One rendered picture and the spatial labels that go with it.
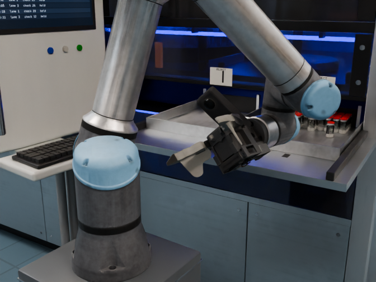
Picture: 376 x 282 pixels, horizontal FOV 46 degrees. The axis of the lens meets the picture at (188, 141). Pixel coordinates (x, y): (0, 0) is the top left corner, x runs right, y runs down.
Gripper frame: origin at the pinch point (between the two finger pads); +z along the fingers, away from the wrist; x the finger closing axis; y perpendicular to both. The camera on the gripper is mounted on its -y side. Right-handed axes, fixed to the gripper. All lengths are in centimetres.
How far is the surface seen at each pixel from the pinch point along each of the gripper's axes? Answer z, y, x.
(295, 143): -46.2, 5.4, 6.4
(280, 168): -34.2, 9.8, 7.2
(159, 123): -40, -23, 39
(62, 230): -38, -17, 111
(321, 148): -47.2, 10.0, 1.4
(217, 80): -65, -30, 29
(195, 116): -61, -24, 41
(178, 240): -68, 9, 86
